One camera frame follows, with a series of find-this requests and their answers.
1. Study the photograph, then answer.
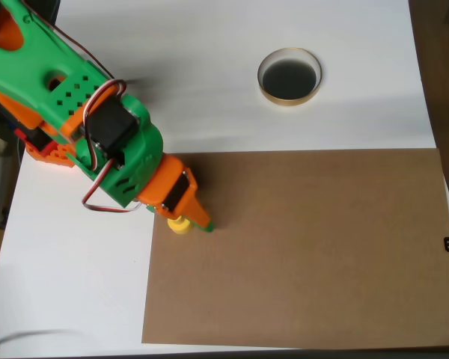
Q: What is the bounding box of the small yellow plastic piece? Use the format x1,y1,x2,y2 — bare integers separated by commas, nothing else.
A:
167,215,194,236

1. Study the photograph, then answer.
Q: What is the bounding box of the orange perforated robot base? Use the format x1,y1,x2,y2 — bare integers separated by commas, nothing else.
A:
24,126,78,169

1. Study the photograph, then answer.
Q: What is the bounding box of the round dish with gold rim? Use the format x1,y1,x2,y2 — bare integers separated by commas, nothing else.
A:
257,46,323,107

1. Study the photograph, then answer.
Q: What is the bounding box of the brown cardboard sheet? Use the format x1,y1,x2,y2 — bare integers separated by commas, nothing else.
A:
141,147,449,351

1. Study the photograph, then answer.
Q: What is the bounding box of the black red table clamp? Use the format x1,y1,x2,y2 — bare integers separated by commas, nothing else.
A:
10,119,55,153

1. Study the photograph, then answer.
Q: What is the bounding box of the red white servo cable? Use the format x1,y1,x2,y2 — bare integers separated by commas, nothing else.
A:
81,76,142,215

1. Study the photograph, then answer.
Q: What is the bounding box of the grey cable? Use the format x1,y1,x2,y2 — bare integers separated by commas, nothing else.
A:
0,328,76,359

